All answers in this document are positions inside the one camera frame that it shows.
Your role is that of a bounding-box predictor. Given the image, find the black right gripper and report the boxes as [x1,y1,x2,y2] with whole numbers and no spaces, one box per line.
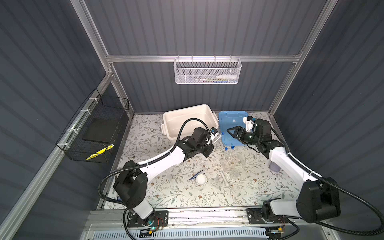
[227,126,260,147]

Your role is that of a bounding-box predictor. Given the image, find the blue capped test tube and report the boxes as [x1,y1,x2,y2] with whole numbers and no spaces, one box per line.
[228,146,235,162]
[212,133,224,145]
[223,147,229,164]

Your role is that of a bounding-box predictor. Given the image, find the clear test tube rack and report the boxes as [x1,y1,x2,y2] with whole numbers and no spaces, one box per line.
[222,150,245,175]

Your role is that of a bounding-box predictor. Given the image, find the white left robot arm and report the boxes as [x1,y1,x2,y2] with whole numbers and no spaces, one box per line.
[114,127,219,221]

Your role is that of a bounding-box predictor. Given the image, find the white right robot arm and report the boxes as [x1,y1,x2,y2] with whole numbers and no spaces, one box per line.
[227,117,341,223]

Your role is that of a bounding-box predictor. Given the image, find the blue plastic box lid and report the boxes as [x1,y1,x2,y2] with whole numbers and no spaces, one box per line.
[219,111,257,147]

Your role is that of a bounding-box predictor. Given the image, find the white plastic storage box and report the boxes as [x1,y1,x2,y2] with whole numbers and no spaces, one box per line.
[161,104,219,144]

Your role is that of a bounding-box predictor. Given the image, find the white ceramic mortar bowl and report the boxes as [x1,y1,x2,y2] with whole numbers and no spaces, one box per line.
[195,174,208,186]

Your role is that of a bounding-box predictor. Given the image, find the small clear glass beaker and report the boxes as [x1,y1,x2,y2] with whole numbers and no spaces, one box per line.
[228,168,241,180]

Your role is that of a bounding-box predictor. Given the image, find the white ceramic pestle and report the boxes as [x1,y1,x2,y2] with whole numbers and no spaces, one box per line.
[220,171,230,188]

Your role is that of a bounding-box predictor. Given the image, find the grey oval stone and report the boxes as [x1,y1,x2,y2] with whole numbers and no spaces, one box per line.
[268,161,281,173]

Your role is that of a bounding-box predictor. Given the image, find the white bottle in basket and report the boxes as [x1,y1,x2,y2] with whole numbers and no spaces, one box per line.
[215,75,238,81]

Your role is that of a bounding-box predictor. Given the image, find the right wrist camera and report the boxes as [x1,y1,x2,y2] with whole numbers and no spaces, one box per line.
[243,116,256,132]

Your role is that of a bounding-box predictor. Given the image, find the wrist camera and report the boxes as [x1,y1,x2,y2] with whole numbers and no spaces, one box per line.
[210,127,218,136]
[243,116,256,132]

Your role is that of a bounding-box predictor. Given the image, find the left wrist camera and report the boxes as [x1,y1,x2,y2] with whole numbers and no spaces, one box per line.
[210,127,218,136]

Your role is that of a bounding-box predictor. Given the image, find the white wire mesh basket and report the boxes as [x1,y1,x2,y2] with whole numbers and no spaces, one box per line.
[173,57,242,85]

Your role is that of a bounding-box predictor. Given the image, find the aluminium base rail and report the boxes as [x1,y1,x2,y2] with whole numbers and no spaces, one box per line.
[86,206,328,232]

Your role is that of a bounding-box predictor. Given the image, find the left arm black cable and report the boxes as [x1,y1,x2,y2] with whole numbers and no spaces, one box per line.
[97,117,212,206]

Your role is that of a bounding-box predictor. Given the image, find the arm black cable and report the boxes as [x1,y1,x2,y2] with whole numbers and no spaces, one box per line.
[269,125,384,236]
[97,117,212,206]

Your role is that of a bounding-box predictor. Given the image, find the black wire wall basket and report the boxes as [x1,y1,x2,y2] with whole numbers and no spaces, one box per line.
[57,91,130,164]

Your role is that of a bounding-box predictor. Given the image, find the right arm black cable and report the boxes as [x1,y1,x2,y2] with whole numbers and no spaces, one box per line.
[269,125,384,236]

